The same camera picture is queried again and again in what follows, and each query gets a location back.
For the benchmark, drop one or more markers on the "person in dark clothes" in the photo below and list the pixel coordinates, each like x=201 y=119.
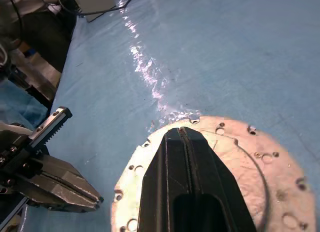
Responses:
x=45 y=36

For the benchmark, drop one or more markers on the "grey metal table frame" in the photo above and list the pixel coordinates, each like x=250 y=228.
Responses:
x=37 y=74

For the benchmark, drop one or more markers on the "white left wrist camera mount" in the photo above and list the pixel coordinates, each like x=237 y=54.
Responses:
x=10 y=128

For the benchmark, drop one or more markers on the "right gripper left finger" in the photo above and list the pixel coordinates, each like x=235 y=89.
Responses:
x=160 y=182

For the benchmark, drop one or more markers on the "blue plastic table cover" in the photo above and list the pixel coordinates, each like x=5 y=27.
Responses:
x=200 y=54

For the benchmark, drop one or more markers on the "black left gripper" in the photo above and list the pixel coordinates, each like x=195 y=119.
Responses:
x=20 y=154

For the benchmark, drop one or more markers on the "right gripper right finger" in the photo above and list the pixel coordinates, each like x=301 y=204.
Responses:
x=212 y=174

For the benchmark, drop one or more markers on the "white equipment box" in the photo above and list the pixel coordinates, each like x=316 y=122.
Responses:
x=95 y=1

